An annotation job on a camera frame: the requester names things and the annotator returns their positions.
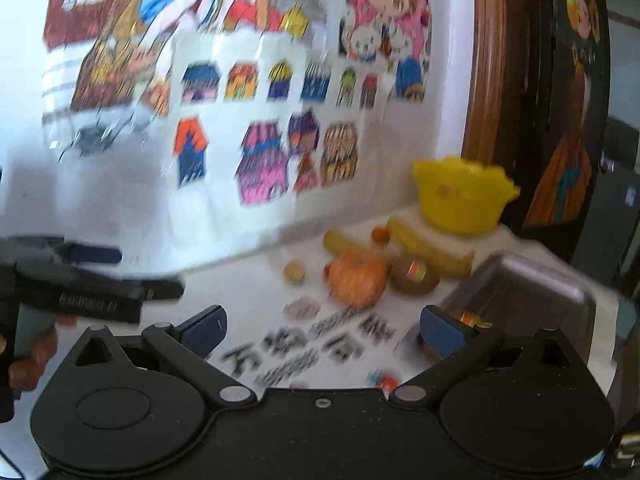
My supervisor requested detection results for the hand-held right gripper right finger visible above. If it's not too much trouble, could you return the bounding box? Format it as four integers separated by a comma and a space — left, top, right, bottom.
387, 304, 576, 407

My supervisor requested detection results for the brown kiwi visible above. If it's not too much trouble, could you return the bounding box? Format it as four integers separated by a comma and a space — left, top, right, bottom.
390, 255, 441, 296

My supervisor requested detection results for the drawing of colourful houses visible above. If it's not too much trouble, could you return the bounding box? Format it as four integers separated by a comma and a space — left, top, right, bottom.
170, 25, 397, 207

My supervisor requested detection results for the orange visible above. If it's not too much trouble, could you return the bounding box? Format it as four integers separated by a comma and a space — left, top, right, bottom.
327, 251, 391, 309

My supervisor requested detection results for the small yellow banana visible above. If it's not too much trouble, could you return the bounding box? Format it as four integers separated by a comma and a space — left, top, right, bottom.
322, 230, 396, 267

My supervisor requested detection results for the large yellow banana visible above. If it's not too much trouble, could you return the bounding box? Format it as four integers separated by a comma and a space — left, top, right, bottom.
386, 217, 475, 279

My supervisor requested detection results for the dark cabinet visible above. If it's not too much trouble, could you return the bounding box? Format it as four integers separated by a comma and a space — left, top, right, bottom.
570, 117, 640, 291

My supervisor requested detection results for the yellow plastic bowl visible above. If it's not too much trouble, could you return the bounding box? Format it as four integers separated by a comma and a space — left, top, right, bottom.
412, 157, 521, 236

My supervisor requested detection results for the black painted figure poster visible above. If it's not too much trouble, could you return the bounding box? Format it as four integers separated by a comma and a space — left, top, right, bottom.
517, 0, 614, 235

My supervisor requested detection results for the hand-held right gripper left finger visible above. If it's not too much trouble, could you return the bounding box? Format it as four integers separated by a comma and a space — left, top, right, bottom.
74, 304, 258, 409

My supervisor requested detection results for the brown wooden door frame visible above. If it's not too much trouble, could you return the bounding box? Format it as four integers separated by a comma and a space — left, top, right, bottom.
460, 0, 540, 173

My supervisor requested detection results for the drawing of pink-hooded child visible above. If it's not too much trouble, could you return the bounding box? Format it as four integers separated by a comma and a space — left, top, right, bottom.
337, 0, 434, 104

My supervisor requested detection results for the person's left hand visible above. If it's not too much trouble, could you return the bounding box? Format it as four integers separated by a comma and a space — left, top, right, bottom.
9, 331, 60, 392

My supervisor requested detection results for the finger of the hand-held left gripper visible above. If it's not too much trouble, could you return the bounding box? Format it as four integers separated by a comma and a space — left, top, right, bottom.
62, 241, 123, 266
141, 278, 186, 302

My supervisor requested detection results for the metal tray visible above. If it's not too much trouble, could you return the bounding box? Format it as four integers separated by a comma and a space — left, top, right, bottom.
434, 254, 599, 361

